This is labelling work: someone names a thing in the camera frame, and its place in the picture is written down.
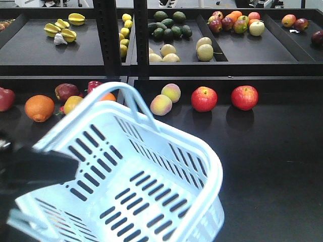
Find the red bell pepper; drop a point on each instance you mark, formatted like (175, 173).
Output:
(92, 85)

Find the black wooden produce stand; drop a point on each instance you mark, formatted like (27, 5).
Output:
(271, 154)

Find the orange right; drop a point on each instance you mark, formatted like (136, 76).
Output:
(109, 96)

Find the yellow lemon fruit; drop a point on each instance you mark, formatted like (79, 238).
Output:
(71, 103)

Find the orange left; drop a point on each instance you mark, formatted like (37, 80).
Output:
(39, 108)

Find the white garlic bulb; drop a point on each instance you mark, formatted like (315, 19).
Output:
(58, 39)

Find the red apple right back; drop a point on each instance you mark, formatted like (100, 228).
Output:
(244, 97)

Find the red apple left edge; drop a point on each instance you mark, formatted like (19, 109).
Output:
(7, 99)

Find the pale peach front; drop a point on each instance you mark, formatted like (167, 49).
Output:
(161, 105)

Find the dark red apple back left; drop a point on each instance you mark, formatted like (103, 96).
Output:
(65, 90)

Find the pale peach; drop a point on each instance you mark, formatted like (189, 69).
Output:
(161, 105)
(172, 91)

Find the orange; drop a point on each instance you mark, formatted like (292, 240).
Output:
(39, 108)
(109, 96)

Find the yellow starfruit rear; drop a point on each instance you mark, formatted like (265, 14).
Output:
(76, 19)

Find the red apple centre back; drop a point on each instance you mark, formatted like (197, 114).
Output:
(204, 99)

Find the pale peach rear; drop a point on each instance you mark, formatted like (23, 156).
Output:
(172, 91)

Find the light blue plastic basket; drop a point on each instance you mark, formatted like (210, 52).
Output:
(138, 179)

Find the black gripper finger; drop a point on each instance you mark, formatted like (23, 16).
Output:
(26, 169)

